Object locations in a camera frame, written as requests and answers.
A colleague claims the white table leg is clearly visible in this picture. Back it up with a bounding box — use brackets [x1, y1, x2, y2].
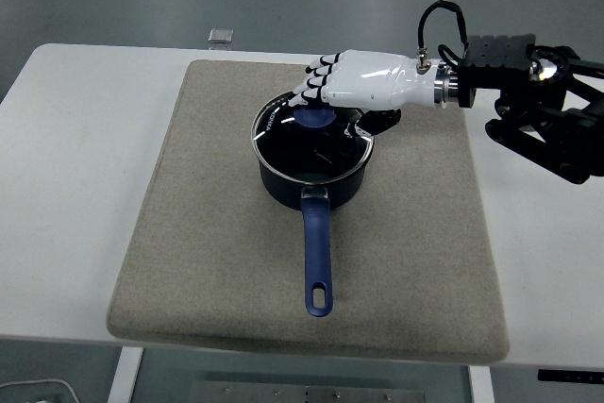
[468, 365, 495, 403]
[107, 346, 144, 403]

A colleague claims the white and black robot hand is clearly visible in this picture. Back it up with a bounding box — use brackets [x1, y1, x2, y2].
[282, 49, 438, 138]

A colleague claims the black table control panel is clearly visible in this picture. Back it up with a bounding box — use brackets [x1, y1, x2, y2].
[536, 368, 604, 383]

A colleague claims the glass lid with blue knob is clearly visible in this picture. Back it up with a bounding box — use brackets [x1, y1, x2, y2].
[251, 91, 377, 186]

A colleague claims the beige fabric mat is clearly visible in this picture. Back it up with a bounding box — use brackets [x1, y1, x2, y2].
[106, 59, 511, 366]

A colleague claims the dark saucepan with blue handle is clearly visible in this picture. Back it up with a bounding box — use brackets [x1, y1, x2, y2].
[257, 143, 374, 318]

